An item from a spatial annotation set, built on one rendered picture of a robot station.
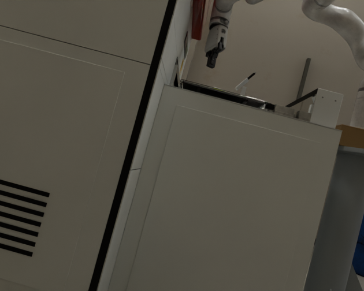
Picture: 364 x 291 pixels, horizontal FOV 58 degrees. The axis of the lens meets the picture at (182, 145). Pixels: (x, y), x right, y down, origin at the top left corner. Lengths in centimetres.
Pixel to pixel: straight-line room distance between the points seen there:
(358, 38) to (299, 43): 284
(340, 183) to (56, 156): 118
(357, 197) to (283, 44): 313
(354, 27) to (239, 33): 286
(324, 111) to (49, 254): 101
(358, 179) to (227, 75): 291
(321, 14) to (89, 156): 123
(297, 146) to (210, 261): 48
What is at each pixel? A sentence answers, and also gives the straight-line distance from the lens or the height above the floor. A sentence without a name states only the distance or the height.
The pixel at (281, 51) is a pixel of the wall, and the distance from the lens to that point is 443.
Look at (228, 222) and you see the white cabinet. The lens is 113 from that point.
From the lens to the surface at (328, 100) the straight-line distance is 129.
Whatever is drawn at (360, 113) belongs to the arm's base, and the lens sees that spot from 166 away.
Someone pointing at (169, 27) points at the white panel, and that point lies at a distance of 98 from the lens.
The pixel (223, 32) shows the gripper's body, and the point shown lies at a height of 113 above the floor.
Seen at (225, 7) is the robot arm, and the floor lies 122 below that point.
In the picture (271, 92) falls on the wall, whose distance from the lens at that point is 427.
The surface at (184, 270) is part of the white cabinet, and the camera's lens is 116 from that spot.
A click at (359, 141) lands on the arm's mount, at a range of 157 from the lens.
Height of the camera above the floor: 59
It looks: 2 degrees up
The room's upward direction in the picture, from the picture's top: 15 degrees clockwise
